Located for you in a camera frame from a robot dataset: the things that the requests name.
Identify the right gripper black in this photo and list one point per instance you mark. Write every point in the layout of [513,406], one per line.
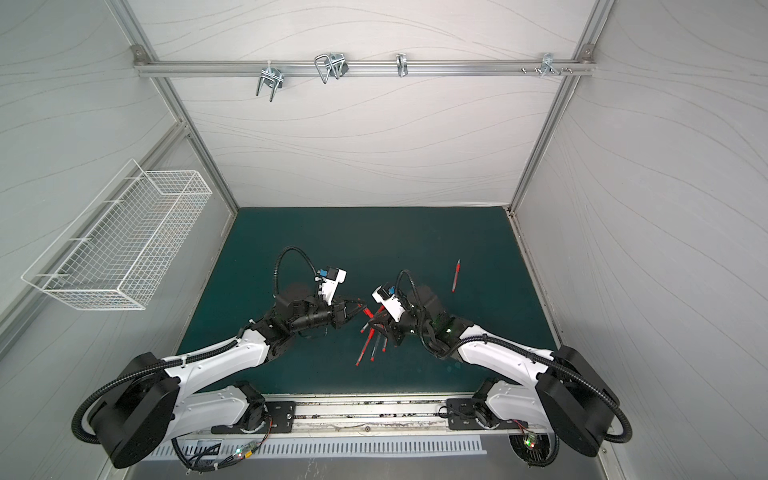
[393,320]

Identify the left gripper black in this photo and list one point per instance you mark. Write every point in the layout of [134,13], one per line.
[336,309]

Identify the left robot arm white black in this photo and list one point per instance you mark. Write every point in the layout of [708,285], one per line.
[157,400]

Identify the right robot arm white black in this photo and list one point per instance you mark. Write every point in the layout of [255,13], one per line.
[548,397]

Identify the green table mat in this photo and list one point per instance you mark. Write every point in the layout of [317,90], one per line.
[271,248]

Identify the metal U-bolt clamp middle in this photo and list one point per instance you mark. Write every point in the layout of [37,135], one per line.
[331,65]

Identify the metal u-bolt clamp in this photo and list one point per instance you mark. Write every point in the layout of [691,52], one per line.
[271,79]
[331,65]

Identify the metal U-bolt clamp left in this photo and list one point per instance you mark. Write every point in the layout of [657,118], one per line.
[271,79]

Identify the metal bolt clamp right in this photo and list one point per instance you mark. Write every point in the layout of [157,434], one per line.
[547,67]

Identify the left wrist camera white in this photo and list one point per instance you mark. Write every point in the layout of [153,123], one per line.
[329,278]

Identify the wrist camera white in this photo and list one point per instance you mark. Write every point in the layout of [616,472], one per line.
[329,278]
[386,297]

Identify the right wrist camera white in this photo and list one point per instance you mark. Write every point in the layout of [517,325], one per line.
[386,297]

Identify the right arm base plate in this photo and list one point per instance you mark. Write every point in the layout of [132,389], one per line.
[469,414]

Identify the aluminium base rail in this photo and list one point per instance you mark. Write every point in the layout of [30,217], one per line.
[315,415]

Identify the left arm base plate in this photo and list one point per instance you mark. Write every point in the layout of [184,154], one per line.
[277,415]

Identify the white slotted cable duct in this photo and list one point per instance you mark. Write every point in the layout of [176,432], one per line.
[332,447]

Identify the white wire basket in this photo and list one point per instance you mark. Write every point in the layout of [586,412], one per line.
[115,253]

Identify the small metal bracket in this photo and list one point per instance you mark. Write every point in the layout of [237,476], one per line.
[401,65]

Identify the aluminium crossbar rail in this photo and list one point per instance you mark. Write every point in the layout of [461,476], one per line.
[357,68]

